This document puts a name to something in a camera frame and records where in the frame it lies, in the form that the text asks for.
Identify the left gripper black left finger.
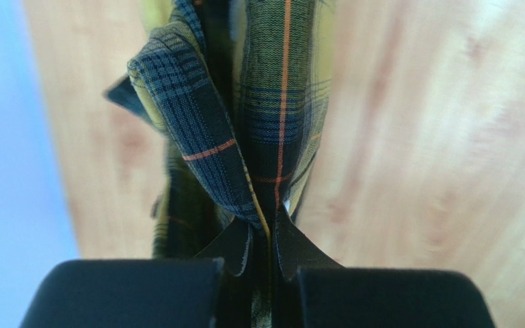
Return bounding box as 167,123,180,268
21,221,253,327

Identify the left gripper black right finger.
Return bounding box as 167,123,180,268
273,209,495,327

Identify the yellow plaid long sleeve shirt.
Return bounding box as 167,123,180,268
106,1,336,327

